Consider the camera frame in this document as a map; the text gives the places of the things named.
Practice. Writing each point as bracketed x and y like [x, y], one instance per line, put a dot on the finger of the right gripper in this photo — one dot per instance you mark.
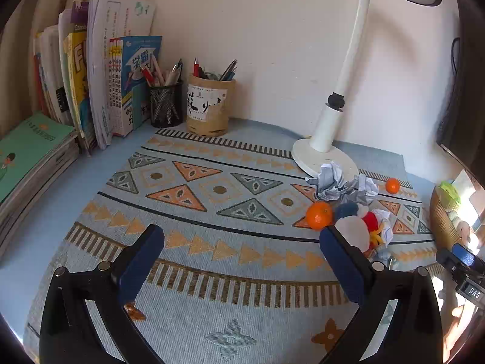
[466, 256]
[448, 260]

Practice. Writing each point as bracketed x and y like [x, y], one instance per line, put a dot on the yellow cover book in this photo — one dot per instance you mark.
[75, 49]

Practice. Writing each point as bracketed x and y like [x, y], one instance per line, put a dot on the crumpled paper near lamp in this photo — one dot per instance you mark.
[332, 186]

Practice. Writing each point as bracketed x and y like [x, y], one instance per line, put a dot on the patterned woven table mat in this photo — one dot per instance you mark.
[241, 278]

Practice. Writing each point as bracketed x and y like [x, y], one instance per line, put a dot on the gold ribbed bowl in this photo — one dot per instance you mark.
[442, 228]

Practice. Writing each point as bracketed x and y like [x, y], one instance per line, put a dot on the person right hand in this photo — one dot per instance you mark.
[456, 315]

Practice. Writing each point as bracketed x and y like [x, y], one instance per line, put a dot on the white desk lamp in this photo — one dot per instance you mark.
[311, 153]

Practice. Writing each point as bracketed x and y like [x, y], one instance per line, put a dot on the black wall television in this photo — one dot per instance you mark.
[461, 133]

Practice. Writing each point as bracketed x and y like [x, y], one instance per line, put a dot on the brown paper pen holder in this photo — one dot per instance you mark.
[208, 105]

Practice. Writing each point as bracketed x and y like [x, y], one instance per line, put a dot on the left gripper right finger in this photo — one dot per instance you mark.
[414, 334]

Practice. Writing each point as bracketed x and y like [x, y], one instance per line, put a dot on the white chicken plush toy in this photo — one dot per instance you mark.
[368, 230]

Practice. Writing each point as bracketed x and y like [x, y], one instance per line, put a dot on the black mesh pen holder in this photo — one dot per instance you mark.
[166, 105]

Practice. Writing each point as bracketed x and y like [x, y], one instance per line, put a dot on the three-ball dango plush faces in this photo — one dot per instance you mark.
[462, 227]

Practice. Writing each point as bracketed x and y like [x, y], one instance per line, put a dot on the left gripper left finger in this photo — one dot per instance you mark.
[68, 334]

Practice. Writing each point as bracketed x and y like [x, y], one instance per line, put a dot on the green tissue pack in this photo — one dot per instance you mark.
[449, 195]

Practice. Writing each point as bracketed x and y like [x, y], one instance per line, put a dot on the large orange tangerine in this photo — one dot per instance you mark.
[319, 215]

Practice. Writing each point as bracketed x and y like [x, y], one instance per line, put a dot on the green book stack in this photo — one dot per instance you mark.
[33, 156]

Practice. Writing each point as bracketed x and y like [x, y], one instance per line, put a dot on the small orange tangerine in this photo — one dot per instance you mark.
[393, 186]

